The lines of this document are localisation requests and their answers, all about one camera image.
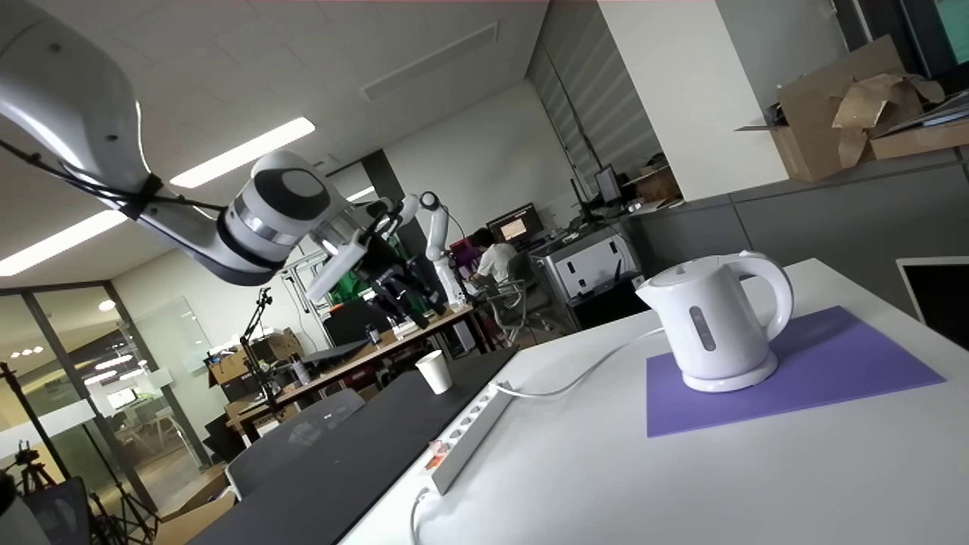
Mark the white electric kettle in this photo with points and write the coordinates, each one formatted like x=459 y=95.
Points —
x=706 y=333

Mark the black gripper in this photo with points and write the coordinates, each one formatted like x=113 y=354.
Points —
x=382 y=242

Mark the white framed dark monitor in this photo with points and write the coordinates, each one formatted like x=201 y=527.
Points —
x=939 y=302

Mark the monitor with purple screen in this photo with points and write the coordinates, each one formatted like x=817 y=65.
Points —
x=466 y=252

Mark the long ceiling light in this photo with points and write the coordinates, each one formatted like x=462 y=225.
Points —
x=245 y=151
x=62 y=242

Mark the black camera stand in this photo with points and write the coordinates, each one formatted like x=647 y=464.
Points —
x=259 y=306

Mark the black tripod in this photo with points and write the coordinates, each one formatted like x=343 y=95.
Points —
x=29 y=469

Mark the white metal cabinet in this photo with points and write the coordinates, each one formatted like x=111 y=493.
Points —
x=593 y=264

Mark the dark equipment box orange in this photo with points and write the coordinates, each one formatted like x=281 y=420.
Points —
x=517 y=225

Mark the small cardboard box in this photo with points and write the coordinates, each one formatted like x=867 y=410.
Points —
x=655 y=188

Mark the brown cardboard box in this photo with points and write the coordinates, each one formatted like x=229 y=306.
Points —
x=229 y=368
x=283 y=346

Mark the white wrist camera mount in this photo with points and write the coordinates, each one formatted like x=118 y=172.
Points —
x=343 y=260

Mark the grey window blinds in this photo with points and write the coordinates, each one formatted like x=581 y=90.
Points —
x=586 y=101

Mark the flat cardboard piece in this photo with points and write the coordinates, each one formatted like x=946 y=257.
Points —
x=919 y=139

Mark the purple rectangular mat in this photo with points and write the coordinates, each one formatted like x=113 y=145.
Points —
x=857 y=373

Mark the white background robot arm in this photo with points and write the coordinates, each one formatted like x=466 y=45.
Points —
x=438 y=237

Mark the white paper cup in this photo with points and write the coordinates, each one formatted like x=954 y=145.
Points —
x=434 y=373

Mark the white power strip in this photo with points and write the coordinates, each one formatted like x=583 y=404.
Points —
x=472 y=441

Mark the seated person white shirt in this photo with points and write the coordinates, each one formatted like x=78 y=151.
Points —
x=497 y=260

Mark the large open cardboard box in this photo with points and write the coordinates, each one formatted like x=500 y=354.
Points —
x=818 y=123

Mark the long wooden desk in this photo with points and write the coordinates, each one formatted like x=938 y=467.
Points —
x=354 y=358

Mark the black monitor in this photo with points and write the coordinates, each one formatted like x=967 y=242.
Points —
x=606 y=185

